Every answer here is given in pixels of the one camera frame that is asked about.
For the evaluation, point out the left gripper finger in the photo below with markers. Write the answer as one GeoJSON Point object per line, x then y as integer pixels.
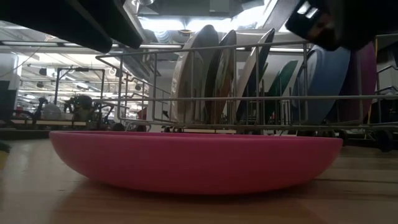
{"type": "Point", "coordinates": [62, 21]}
{"type": "Point", "coordinates": [115, 21]}

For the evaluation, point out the blue plate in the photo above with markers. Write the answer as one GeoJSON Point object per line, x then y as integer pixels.
{"type": "Point", "coordinates": [326, 81]}

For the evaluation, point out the purple plate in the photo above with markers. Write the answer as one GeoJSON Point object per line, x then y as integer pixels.
{"type": "Point", "coordinates": [360, 81]}

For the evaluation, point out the dark green plate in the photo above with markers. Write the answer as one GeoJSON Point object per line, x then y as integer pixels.
{"type": "Point", "coordinates": [284, 77]}

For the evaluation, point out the white plate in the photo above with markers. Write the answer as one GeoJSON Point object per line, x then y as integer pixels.
{"type": "Point", "coordinates": [186, 81]}

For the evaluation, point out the black plate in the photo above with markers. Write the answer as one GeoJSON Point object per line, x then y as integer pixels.
{"type": "Point", "coordinates": [220, 77]}

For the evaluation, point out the long ceiling light strip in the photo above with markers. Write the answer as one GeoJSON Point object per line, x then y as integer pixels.
{"type": "Point", "coordinates": [37, 43]}

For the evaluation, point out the background robot workbench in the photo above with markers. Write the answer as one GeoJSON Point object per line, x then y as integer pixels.
{"type": "Point", "coordinates": [62, 123]}

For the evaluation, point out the magenta plate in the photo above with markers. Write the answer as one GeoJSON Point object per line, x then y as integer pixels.
{"type": "Point", "coordinates": [196, 161]}

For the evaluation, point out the black background rig frame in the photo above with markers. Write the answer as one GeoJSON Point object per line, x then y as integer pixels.
{"type": "Point", "coordinates": [57, 84]}

